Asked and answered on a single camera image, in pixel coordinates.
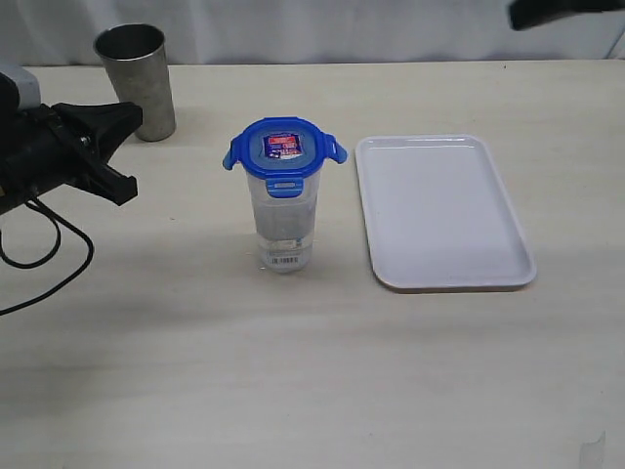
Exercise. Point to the white rectangular plastic tray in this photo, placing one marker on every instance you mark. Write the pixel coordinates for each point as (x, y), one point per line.
(438, 217)

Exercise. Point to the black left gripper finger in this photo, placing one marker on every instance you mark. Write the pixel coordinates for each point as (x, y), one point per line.
(106, 127)
(96, 177)

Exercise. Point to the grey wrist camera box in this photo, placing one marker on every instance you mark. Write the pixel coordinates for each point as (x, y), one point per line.
(19, 89)

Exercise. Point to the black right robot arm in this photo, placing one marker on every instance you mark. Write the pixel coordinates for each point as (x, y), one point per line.
(526, 14)

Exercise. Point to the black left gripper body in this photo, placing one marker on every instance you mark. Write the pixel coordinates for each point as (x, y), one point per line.
(36, 155)

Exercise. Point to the clear tall plastic container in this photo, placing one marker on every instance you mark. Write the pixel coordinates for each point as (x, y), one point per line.
(284, 213)

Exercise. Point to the blue plastic lid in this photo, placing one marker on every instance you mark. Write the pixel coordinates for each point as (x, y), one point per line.
(283, 152)

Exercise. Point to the stainless steel cup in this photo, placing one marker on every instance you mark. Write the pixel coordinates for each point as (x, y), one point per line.
(134, 57)

